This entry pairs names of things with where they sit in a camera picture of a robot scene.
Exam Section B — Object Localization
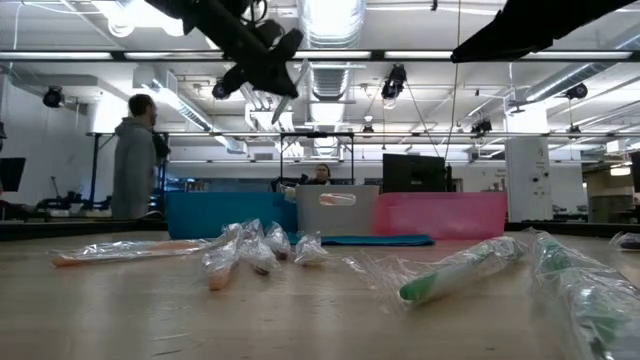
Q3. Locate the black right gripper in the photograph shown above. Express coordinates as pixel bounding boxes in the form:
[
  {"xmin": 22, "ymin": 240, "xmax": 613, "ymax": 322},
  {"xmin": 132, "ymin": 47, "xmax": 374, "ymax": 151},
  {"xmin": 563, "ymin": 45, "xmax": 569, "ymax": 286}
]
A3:
[{"xmin": 451, "ymin": 0, "xmax": 629, "ymax": 64}]

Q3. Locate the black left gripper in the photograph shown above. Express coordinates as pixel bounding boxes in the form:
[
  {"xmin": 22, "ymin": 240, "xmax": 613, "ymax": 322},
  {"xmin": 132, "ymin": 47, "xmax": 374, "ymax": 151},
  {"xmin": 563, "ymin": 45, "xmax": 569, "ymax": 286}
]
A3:
[{"xmin": 189, "ymin": 0, "xmax": 305, "ymax": 99}]

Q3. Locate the white hanging light fixture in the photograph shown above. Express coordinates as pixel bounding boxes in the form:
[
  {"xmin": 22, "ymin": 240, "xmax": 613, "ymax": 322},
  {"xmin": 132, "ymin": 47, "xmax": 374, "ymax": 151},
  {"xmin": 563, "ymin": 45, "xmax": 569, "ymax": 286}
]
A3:
[{"xmin": 243, "ymin": 108, "xmax": 297, "ymax": 134}]

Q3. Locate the person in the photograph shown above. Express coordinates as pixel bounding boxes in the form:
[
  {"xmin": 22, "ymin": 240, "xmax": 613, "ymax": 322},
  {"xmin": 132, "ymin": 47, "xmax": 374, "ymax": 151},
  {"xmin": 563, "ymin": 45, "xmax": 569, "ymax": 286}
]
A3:
[
  {"xmin": 297, "ymin": 163, "xmax": 335, "ymax": 187},
  {"xmin": 110, "ymin": 93, "xmax": 172, "ymax": 221}
]

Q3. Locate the black overhead rig bar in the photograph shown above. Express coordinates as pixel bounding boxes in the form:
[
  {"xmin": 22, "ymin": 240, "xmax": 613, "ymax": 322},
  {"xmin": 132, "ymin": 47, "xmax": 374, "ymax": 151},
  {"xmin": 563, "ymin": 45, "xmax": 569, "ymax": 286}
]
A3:
[{"xmin": 0, "ymin": 48, "xmax": 640, "ymax": 63}]

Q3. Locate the teal plastic bin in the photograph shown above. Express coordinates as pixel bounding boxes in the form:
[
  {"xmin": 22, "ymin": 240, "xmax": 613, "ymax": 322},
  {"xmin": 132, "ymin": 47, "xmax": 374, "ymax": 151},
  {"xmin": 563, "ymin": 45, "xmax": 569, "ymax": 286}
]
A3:
[{"xmin": 165, "ymin": 192, "xmax": 300, "ymax": 240}]

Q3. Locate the white plastic bin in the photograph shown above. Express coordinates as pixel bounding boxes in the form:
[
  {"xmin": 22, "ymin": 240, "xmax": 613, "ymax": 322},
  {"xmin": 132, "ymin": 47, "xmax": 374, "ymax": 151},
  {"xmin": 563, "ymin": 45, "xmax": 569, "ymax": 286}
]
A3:
[{"xmin": 294, "ymin": 185, "xmax": 380, "ymax": 237}]

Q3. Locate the black monitor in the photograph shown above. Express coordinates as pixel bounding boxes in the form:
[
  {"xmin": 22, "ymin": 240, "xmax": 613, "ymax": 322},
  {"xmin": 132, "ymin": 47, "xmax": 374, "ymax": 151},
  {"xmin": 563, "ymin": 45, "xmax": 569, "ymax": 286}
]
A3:
[{"xmin": 382, "ymin": 153, "xmax": 448, "ymax": 194}]

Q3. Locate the purple wrapped toothbrush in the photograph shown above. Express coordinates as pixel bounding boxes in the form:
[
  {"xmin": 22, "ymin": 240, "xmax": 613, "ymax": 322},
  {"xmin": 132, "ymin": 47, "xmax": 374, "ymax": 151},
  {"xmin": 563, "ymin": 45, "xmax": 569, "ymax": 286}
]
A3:
[
  {"xmin": 264, "ymin": 221, "xmax": 293, "ymax": 261},
  {"xmin": 239, "ymin": 218, "xmax": 281, "ymax": 276}
]

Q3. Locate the teal bin lid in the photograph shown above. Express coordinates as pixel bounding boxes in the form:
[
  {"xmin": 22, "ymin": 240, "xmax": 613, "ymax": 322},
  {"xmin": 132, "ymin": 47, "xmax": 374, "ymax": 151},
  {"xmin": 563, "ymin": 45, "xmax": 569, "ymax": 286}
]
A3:
[{"xmin": 288, "ymin": 233, "xmax": 435, "ymax": 247}]

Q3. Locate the pink plastic bin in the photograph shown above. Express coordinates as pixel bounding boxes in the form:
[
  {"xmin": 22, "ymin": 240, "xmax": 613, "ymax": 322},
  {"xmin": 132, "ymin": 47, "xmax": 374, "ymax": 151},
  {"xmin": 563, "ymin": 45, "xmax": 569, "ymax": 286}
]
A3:
[{"xmin": 374, "ymin": 192, "xmax": 509, "ymax": 241}]

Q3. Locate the black workbench equipment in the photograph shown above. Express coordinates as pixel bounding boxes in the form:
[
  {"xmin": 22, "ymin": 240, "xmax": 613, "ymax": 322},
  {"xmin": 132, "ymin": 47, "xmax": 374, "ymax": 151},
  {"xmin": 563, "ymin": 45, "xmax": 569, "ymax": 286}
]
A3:
[{"xmin": 34, "ymin": 189, "xmax": 115, "ymax": 219}]

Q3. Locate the silver ceiling duct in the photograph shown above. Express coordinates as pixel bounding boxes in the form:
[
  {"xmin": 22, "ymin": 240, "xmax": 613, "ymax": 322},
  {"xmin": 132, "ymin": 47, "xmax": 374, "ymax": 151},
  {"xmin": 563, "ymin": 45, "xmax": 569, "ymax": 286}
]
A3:
[{"xmin": 295, "ymin": 0, "xmax": 370, "ymax": 157}]

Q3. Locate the black metal stand frame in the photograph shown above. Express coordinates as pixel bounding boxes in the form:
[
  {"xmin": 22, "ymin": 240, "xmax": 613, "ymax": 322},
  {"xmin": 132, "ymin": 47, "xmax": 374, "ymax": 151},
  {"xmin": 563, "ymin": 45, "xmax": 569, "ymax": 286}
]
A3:
[{"xmin": 277, "ymin": 130, "xmax": 357, "ymax": 194}]

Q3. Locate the black horizontal ceiling rail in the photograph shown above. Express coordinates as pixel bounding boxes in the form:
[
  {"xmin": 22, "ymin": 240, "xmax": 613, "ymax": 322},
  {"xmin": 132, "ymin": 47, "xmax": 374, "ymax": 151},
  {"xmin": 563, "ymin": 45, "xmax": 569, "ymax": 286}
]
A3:
[{"xmin": 85, "ymin": 131, "xmax": 640, "ymax": 139}]

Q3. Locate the black aluminium table frame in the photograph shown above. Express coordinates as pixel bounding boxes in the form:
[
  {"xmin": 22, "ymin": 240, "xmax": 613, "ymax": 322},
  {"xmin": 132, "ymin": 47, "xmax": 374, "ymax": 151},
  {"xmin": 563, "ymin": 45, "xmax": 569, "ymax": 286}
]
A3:
[{"xmin": 0, "ymin": 218, "xmax": 640, "ymax": 240}]

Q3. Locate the dark wall monitor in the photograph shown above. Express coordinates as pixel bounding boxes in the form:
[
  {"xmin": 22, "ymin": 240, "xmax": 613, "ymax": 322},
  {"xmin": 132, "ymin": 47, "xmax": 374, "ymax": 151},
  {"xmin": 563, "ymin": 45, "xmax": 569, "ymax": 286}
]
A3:
[{"xmin": 0, "ymin": 157, "xmax": 27, "ymax": 193}]

